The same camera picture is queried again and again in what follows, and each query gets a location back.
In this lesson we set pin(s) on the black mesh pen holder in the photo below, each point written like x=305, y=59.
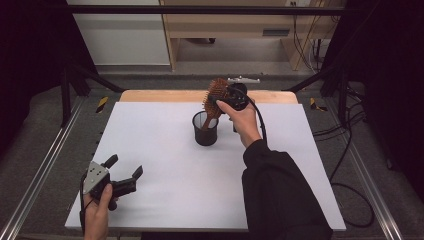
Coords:
x=205, y=136

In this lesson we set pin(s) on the black horizontal frame bar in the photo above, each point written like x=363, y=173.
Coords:
x=200, y=10

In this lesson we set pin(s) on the person's left hand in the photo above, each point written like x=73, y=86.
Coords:
x=96, y=213

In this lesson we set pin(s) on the person's right hand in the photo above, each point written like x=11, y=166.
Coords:
x=246, y=125

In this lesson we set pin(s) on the light wooden desk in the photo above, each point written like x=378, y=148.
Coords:
x=226, y=25

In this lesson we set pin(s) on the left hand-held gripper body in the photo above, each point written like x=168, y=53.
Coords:
x=96, y=178

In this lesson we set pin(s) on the black curtain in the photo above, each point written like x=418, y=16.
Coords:
x=386, y=66
x=30, y=66

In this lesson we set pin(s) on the white table sheet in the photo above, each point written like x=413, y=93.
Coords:
x=186, y=186

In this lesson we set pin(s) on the black frame strut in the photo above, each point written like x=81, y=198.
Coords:
x=333, y=71
x=90, y=76

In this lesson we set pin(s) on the white power socket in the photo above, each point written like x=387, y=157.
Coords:
x=300, y=2

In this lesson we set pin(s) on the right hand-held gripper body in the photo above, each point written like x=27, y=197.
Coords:
x=237, y=96

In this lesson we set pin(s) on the brown wooden hairbrush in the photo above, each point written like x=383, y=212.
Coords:
x=215, y=90

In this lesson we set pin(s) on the wooden table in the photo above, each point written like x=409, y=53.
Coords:
x=160, y=96

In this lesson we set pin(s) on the yellow black tape marker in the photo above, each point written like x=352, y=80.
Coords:
x=102, y=104
x=315, y=104

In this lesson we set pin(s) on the aluminium floor rail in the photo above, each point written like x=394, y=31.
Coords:
x=43, y=166
x=366, y=173

